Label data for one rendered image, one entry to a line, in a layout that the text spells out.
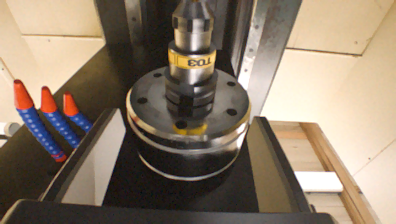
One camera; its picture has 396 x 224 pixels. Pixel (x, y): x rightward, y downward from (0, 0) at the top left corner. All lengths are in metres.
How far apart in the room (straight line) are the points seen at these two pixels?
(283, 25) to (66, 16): 1.06
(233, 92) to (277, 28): 0.52
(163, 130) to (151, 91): 0.07
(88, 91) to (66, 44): 0.86
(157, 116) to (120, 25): 0.57
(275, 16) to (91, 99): 0.61
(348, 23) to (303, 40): 0.24
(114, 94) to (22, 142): 0.19
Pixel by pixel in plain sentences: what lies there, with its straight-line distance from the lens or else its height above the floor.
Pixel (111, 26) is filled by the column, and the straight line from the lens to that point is 0.75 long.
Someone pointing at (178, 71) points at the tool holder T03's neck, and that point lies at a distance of 0.19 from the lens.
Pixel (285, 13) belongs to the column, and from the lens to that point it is 0.73.
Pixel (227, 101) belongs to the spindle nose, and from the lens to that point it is 0.22.
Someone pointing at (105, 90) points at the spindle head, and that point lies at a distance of 0.48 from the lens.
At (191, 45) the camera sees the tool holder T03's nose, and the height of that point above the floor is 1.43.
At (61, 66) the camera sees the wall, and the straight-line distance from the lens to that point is 1.44.
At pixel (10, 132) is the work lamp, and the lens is 1.06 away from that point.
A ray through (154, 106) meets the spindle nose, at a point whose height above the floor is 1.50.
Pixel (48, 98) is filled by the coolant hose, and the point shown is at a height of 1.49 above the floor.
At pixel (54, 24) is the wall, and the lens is 1.32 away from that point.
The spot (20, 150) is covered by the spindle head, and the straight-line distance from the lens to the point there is 0.41.
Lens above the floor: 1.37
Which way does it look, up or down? 41 degrees up
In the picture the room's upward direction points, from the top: 175 degrees counter-clockwise
